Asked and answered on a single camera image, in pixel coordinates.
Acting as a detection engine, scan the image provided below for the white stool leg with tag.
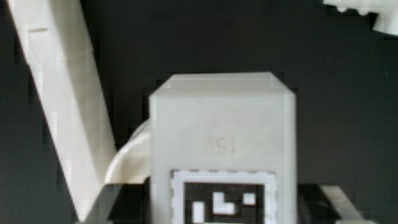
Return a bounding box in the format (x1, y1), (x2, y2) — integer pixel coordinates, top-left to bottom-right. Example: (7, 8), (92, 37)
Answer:
(149, 72), (296, 224)

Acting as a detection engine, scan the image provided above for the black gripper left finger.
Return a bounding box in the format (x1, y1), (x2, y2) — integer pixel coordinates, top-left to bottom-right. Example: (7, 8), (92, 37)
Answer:
(74, 183), (149, 224)

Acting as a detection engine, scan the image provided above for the white U-shaped obstacle fence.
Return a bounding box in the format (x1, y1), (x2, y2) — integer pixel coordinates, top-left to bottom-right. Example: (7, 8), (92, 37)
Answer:
(5, 0), (115, 222)

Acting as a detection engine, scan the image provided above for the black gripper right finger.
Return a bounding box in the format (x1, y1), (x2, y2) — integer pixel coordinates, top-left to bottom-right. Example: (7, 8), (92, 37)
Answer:
(296, 184), (378, 224)

